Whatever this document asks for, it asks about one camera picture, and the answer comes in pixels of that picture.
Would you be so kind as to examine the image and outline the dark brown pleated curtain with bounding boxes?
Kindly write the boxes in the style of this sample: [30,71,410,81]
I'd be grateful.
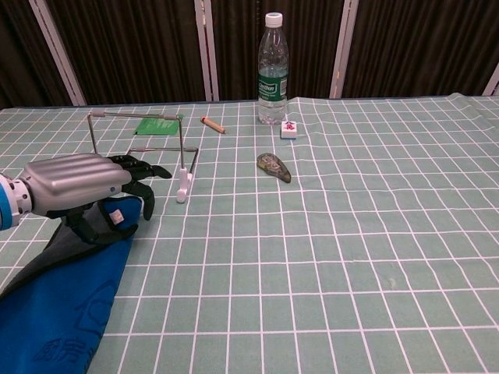
[0,0,499,110]

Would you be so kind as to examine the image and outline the blue towel with black trim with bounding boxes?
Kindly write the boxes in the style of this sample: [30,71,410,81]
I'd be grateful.
[0,194,142,374]

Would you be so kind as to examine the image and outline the green grid tablecloth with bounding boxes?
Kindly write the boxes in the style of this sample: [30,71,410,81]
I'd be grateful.
[0,92,499,374]

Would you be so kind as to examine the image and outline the green foil packet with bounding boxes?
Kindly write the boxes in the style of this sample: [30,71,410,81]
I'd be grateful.
[133,115,186,136]

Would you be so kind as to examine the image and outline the metal wire rack white feet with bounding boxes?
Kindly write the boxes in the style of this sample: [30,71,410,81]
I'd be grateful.
[87,110,199,204]

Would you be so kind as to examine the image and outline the white metal screen post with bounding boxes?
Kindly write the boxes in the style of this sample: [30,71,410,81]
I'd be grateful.
[193,0,220,103]
[481,62,499,97]
[29,0,87,106]
[329,0,360,99]

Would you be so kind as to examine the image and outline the white mahjong tile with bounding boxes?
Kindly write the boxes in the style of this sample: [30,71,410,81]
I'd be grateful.
[280,120,300,140]

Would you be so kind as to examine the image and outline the clear water bottle green label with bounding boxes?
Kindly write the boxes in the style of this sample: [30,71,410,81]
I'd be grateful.
[257,12,290,126]

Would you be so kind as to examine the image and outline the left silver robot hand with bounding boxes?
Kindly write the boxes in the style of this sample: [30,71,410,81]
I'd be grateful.
[23,153,173,245]

